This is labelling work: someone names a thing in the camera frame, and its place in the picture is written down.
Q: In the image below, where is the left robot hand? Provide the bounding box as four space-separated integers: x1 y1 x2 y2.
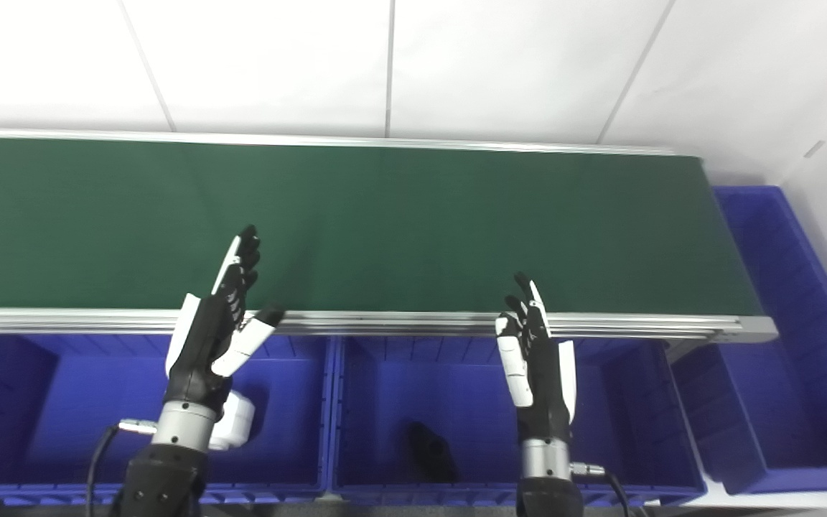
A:
164 225 286 414

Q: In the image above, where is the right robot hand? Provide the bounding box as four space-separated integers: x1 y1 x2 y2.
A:
495 271 578 442

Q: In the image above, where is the white plastic spool part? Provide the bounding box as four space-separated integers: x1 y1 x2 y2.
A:
209 390 257 452

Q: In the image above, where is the blue plastic bin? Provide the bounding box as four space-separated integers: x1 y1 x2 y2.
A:
672 185 827 495
327 336 709 505
0 334 336 505

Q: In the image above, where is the black plastic part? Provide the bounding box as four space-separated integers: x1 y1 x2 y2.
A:
406 421 459 484

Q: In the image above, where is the green conveyor belt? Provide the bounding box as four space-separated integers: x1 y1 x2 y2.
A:
0 136 764 317

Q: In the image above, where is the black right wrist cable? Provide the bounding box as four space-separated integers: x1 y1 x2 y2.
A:
570 462 634 517

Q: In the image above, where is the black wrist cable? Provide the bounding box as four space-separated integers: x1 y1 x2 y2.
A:
85 419 160 517
570 462 634 517

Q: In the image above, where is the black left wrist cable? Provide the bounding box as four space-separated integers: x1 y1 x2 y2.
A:
85 419 160 517

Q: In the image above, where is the aluminium conveyor side rail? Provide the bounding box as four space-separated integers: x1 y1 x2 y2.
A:
0 309 779 345
0 129 677 156

